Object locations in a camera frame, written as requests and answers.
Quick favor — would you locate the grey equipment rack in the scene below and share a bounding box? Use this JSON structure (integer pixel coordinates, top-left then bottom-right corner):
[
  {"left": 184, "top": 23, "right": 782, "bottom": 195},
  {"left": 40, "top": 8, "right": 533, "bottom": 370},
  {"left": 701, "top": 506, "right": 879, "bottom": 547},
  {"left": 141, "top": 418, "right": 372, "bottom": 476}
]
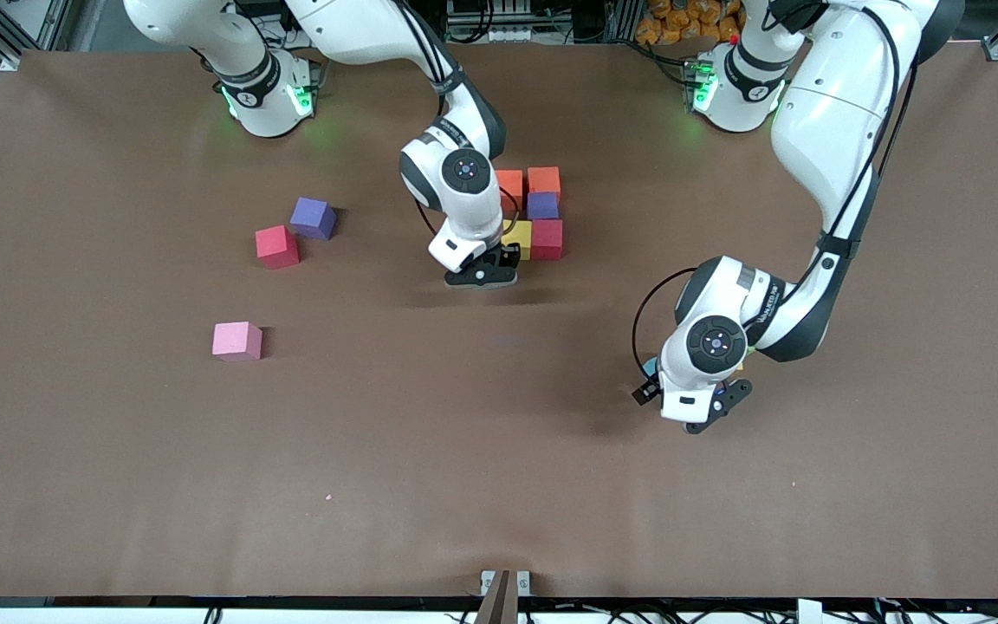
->
[{"left": 447, "top": 0, "right": 556, "bottom": 44}]

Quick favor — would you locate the red foam block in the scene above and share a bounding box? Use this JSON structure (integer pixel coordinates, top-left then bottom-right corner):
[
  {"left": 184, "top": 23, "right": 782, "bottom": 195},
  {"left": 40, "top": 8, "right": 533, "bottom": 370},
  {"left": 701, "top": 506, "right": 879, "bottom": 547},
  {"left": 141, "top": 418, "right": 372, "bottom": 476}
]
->
[{"left": 256, "top": 224, "right": 301, "bottom": 270}]

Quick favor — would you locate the crimson foam block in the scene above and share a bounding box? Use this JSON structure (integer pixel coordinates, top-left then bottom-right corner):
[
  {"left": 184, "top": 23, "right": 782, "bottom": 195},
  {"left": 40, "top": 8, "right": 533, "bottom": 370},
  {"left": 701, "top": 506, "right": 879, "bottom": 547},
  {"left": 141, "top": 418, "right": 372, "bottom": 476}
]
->
[{"left": 531, "top": 219, "right": 565, "bottom": 261}]

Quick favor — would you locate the pile of orange objects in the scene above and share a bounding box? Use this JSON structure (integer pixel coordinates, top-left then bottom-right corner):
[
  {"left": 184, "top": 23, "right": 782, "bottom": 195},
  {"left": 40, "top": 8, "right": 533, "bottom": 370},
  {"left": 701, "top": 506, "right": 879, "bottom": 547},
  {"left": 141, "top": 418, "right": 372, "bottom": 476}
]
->
[{"left": 635, "top": 0, "right": 741, "bottom": 46}]

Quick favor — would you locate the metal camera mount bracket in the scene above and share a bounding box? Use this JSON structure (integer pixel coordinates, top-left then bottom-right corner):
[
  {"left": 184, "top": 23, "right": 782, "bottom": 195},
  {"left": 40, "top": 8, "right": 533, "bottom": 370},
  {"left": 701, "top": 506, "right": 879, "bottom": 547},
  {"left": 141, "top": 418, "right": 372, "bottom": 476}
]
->
[{"left": 479, "top": 569, "right": 532, "bottom": 624}]

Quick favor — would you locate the brown table cover mat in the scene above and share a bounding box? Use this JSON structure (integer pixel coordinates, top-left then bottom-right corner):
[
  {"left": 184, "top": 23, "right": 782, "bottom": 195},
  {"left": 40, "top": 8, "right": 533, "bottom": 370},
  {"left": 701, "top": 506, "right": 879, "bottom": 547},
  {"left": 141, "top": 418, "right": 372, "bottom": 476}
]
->
[{"left": 0, "top": 42, "right": 998, "bottom": 601}]

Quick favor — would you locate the pink foam block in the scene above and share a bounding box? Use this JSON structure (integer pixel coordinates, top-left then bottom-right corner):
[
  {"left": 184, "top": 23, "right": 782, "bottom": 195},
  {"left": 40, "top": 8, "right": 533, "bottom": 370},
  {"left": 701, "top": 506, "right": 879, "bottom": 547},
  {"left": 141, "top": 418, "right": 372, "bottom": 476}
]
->
[{"left": 212, "top": 321, "right": 263, "bottom": 362}]

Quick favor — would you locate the light purple foam block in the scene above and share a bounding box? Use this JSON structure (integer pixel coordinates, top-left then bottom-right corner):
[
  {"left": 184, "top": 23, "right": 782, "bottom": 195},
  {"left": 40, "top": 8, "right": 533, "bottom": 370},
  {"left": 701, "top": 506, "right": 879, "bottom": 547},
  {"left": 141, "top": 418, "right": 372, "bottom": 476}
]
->
[{"left": 289, "top": 197, "right": 338, "bottom": 241}]

